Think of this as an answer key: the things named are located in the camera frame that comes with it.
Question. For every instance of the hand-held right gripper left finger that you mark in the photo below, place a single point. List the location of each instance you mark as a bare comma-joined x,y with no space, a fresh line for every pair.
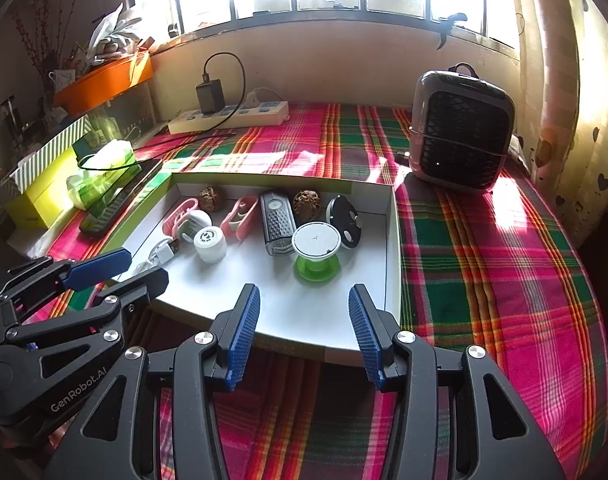
244,330

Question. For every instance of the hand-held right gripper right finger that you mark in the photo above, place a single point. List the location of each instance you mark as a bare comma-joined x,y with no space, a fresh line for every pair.
364,335

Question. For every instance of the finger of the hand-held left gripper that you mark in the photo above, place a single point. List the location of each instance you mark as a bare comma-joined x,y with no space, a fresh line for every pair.
144,287
99,267

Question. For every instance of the green and white cardboard box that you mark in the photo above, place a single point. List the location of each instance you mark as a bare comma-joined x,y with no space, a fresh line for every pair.
264,290

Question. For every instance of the white round cylinder cap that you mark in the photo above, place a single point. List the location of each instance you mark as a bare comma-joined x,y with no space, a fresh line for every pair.
210,245

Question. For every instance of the pink plastic clip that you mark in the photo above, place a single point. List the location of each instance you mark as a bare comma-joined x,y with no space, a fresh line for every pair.
227,224
176,212

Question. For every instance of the white dome-shaped gadget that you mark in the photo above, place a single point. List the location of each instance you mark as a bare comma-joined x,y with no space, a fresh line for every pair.
196,222

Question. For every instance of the large brown walnut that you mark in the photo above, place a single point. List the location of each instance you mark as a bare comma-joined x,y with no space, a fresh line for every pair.
210,196

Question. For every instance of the black bike light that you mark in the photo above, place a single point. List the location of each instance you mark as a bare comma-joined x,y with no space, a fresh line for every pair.
278,220

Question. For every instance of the white and black round gadget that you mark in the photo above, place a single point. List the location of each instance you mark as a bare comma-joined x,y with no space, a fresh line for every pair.
344,220

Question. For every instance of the small brown walnut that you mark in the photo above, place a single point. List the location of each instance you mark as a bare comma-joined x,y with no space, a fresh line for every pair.
308,204

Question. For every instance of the black smartphone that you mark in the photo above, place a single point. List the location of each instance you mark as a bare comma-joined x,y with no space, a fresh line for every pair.
119,200

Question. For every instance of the white paper sheet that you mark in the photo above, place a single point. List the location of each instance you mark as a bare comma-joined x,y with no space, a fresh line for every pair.
26,240

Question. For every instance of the yellow cardboard box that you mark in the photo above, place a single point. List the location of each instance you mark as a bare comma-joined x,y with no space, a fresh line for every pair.
39,200

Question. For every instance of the green tissue pack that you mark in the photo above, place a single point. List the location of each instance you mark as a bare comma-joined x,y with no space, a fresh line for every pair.
104,170

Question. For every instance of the green printed box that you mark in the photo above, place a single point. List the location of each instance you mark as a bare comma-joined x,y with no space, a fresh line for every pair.
91,145

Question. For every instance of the striped gift box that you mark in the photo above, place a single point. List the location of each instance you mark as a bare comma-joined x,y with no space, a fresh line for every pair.
49,152

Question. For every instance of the plaid tablecloth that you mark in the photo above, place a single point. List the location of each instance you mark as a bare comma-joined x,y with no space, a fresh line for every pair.
483,285

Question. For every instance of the glass tank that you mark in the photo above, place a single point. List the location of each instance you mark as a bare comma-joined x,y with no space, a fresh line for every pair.
129,110

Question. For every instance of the orange plastic tray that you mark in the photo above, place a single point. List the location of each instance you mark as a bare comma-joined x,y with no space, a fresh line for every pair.
104,82

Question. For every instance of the small black plug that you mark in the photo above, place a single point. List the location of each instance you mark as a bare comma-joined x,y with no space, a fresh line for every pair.
402,154

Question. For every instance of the white power strip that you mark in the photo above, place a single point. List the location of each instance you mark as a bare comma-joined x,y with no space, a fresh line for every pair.
244,117

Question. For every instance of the black charger adapter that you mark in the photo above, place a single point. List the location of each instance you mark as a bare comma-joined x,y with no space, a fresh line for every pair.
210,97

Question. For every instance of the small grey desk heater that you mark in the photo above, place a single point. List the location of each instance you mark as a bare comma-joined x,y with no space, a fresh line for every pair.
458,135

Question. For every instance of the white plastic bag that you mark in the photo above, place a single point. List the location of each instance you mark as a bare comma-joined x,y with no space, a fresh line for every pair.
109,35

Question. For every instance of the dried flower branches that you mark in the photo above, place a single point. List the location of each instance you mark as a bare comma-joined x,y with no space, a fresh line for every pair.
39,35

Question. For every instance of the heart print curtain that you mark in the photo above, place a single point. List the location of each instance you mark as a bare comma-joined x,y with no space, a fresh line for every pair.
568,110

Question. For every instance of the black window hook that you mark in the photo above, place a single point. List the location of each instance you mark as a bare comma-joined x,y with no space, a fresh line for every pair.
448,22

